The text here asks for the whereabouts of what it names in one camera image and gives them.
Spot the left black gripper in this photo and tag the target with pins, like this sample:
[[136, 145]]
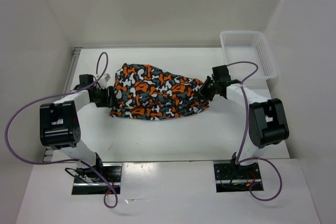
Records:
[[109, 101]]

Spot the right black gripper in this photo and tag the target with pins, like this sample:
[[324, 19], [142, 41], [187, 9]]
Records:
[[203, 93]]

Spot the orange camouflage shorts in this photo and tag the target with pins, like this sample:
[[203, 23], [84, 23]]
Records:
[[146, 92]]

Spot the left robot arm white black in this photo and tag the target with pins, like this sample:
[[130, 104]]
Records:
[[60, 128]]

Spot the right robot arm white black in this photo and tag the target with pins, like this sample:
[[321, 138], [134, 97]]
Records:
[[265, 119]]

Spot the white perforated plastic basket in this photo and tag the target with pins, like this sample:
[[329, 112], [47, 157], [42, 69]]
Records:
[[244, 47]]

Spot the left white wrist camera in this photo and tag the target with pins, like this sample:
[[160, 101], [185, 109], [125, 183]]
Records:
[[103, 81]]

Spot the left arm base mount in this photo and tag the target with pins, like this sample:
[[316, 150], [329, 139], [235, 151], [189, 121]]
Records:
[[105, 178]]

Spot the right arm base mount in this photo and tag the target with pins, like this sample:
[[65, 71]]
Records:
[[230, 178]]

